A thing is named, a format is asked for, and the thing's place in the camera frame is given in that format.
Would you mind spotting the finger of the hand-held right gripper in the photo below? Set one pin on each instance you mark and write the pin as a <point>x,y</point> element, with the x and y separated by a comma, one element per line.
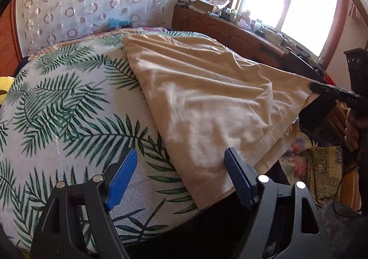
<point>327,89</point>

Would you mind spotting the beige t-shirt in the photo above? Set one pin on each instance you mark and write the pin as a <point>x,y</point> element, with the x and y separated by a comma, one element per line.
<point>207,97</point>

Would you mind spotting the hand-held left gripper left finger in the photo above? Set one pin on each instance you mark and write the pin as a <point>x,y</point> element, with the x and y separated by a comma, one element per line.
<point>120,182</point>

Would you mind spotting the wooden wardrobe door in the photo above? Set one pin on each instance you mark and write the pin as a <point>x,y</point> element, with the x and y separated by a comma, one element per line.
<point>7,46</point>

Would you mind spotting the cardboard box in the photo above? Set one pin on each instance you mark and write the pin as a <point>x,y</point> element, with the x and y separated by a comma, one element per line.
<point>205,5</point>

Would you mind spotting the blue toy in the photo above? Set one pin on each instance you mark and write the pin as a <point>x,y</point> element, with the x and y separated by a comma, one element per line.
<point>116,23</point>

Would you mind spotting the yellow patterned cloth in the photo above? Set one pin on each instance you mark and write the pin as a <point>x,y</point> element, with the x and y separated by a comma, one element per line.
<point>325,169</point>

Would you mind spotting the leaf print bed sheet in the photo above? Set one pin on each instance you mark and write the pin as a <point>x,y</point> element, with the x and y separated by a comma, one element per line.
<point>72,103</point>

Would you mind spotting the row of small bottles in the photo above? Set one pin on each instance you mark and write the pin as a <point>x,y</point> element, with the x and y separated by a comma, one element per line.
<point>247,20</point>

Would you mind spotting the person's right hand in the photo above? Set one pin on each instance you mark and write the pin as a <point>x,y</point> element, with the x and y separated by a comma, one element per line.
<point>351,132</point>

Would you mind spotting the dark blue bed sheet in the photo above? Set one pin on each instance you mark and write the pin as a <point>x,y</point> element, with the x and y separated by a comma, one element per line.
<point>23,62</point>

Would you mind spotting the yellow plush toy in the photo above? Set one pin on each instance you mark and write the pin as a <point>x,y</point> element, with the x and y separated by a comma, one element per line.
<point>4,86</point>

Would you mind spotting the reddish window curtain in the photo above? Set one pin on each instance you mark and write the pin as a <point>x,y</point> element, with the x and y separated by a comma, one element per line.
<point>340,23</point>

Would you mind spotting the window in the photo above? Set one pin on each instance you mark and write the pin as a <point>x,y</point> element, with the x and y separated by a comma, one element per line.
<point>302,3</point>

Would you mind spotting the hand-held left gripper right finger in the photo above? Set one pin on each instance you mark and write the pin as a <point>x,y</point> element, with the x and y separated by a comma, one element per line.
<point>238,178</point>

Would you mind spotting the wooden cabinet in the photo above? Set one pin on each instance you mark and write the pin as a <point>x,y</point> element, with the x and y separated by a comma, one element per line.
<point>230,34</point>

